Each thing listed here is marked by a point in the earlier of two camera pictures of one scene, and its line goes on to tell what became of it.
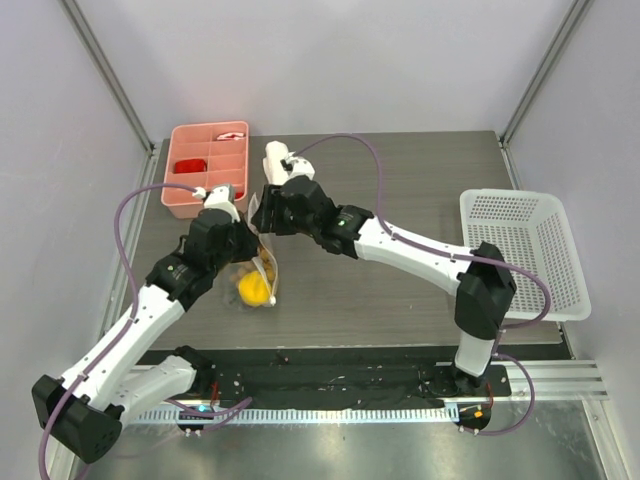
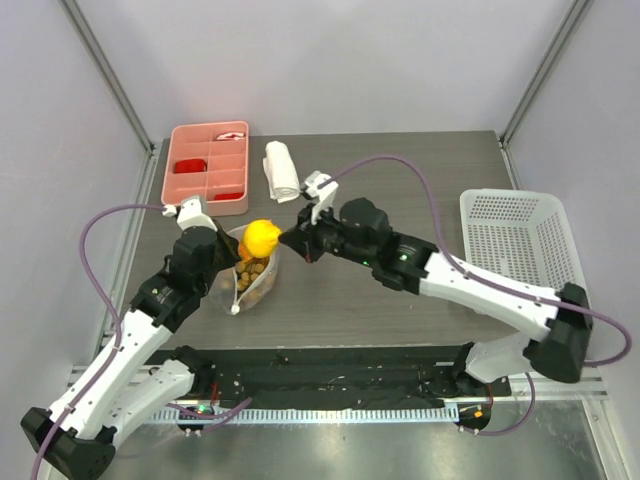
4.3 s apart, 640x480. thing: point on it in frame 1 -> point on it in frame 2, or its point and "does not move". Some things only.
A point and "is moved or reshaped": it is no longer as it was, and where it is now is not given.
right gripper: [265, 212] -> [306, 239]
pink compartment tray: [205, 154] does not move
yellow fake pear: [253, 289] is moved or reshaped
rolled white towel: [275, 173] does not move
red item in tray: [189, 166] does not move
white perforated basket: [529, 227] does not move
